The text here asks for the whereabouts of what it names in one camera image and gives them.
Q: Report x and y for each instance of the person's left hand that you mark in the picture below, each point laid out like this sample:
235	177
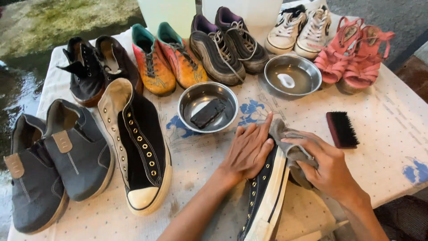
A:
245	154

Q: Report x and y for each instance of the black canvas sneaker white sole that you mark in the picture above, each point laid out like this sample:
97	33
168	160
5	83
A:
264	197

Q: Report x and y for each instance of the orange football boot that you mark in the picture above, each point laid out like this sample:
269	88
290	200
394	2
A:
182	58
152	63

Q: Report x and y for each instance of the white patterned tablecloth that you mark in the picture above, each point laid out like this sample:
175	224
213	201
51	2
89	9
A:
207	160

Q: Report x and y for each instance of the steel bowl with black block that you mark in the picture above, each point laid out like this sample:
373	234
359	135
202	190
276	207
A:
197	97

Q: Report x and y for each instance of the black lace-up shoe brown sole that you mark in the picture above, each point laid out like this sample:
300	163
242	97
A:
85	73
118	63

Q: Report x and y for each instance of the black canvas sneaker white toecap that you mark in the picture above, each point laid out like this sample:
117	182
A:
140	144

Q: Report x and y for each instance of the black bristle shoe brush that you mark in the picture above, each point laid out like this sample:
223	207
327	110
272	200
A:
342	130

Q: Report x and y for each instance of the pink wedge sandal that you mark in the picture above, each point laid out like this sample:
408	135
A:
334	55
362	63

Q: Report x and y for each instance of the grey slip-on shoe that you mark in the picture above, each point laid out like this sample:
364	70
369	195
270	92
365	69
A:
78	150
31	180

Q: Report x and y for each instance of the person's right hand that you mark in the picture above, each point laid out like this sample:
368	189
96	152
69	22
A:
329	167

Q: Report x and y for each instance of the steel bowl with water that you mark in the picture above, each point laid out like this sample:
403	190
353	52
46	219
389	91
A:
301	68

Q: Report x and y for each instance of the grey cleaning cloth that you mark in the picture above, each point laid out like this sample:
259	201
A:
292	147

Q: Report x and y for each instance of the white soap piece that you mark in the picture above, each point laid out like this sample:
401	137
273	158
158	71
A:
286	80

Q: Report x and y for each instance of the dark running shoe purple lining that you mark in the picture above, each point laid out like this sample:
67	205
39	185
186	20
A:
215	53
244	42

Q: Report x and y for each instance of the black polish block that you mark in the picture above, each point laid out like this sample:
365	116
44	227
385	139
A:
208	113

